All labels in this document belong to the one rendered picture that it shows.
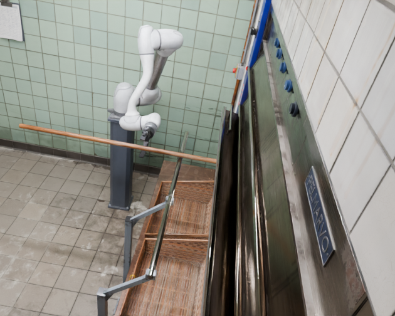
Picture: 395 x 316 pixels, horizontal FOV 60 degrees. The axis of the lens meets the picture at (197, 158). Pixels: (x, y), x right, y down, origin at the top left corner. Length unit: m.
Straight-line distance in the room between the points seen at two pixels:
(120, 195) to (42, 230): 0.73
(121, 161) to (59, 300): 1.19
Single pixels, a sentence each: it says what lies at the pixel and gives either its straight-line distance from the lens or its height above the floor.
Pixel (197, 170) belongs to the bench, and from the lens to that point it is 3.10.
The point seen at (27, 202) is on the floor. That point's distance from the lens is 3.66.
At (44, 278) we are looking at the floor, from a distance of 3.07.
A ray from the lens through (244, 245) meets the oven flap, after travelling 1.36.
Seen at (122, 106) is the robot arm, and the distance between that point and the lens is 2.82.
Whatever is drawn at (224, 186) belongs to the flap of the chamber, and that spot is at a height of 1.41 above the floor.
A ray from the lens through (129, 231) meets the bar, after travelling 2.14.
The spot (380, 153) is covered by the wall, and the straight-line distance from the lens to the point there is 0.56.
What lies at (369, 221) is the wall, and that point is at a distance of 0.55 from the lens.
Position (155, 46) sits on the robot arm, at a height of 1.69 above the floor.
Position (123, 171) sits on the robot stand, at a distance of 3.17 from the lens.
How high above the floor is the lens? 2.48
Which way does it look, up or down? 36 degrees down
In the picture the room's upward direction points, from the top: 11 degrees clockwise
